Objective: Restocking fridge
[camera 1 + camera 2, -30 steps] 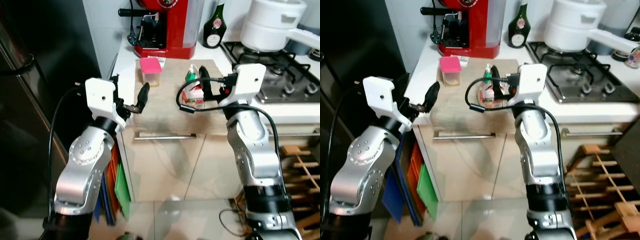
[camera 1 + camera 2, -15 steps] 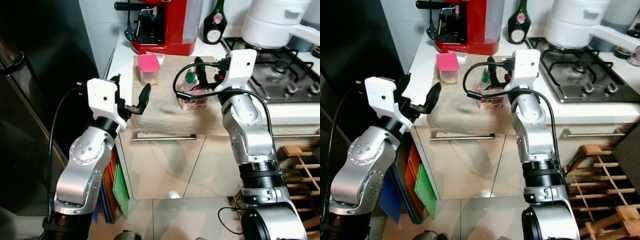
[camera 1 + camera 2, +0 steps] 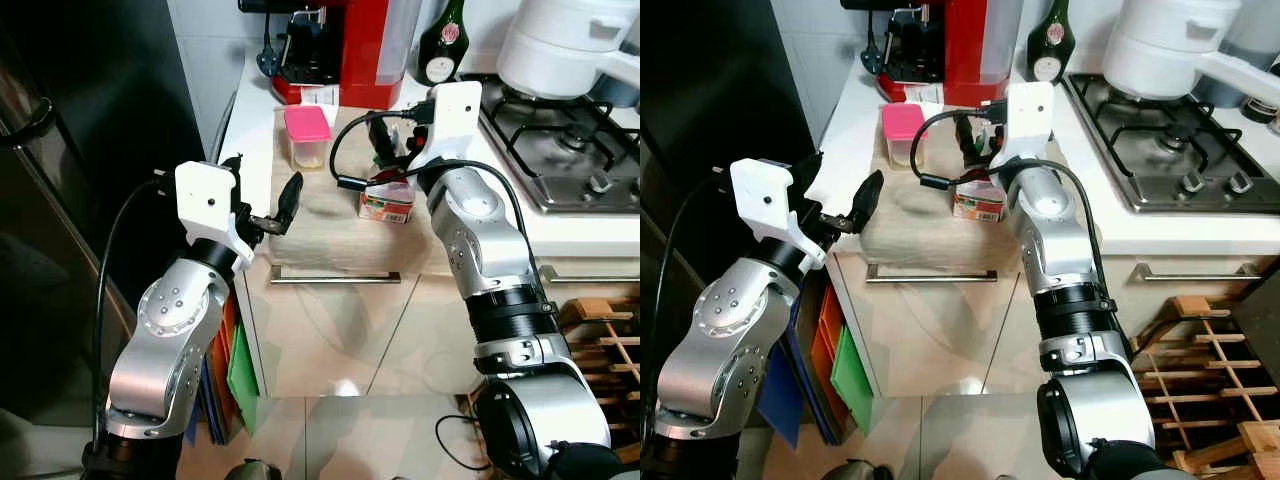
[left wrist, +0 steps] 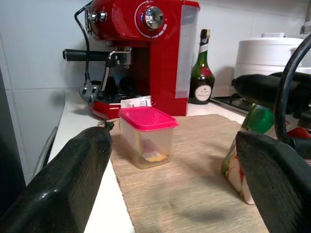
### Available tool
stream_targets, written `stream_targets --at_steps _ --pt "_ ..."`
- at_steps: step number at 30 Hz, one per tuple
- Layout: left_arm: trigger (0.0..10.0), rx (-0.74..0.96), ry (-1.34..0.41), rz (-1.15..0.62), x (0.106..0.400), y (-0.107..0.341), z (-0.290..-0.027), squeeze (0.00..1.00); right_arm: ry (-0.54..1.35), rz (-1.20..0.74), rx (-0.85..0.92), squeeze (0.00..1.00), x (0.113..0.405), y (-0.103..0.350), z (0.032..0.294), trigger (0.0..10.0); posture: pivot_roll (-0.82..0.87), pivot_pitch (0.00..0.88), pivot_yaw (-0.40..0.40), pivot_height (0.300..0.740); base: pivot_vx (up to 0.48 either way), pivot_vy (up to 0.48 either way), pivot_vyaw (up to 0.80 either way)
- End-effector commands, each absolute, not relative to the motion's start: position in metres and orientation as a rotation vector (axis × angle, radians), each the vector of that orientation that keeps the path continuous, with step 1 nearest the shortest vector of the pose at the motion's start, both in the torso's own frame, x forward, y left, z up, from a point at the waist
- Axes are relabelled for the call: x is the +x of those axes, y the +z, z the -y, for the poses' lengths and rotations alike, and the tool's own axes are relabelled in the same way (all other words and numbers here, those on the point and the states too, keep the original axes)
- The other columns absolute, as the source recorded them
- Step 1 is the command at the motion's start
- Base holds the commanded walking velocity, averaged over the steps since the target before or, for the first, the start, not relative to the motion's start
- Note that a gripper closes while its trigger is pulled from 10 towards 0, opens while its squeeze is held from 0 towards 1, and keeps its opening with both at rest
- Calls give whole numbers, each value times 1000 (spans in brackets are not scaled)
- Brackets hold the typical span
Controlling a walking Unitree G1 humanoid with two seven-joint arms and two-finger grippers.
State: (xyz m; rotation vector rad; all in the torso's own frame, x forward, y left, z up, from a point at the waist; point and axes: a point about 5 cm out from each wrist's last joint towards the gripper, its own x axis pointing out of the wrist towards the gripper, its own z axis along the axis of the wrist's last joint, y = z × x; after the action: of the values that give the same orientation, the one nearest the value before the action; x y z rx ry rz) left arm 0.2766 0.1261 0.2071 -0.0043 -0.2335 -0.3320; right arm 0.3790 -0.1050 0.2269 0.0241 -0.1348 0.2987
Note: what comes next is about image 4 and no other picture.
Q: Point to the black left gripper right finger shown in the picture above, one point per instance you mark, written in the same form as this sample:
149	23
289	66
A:
284	189

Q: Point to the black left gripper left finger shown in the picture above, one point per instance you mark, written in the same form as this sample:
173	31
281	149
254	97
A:
60	182

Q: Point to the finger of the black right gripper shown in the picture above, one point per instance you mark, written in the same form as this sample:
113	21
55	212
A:
257	88
303	148

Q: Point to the juice carton with green cap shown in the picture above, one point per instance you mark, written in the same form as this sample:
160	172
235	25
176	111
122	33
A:
234	167

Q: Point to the black cooktop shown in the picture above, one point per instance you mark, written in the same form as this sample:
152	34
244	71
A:
230	103

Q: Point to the white electric cooker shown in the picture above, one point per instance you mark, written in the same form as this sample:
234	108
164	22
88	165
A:
262	55

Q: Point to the green glass liqueur bottle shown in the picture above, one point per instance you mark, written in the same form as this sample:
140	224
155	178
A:
202	80

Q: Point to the beige woven placemat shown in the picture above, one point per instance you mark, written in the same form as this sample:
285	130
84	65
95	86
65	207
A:
189	189

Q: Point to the clear container with pink lid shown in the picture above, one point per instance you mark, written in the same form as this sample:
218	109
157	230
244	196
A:
148	136

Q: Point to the red espresso machine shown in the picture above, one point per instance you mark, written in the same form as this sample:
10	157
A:
160	60

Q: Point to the white printed card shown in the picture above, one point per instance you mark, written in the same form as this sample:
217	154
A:
136	102

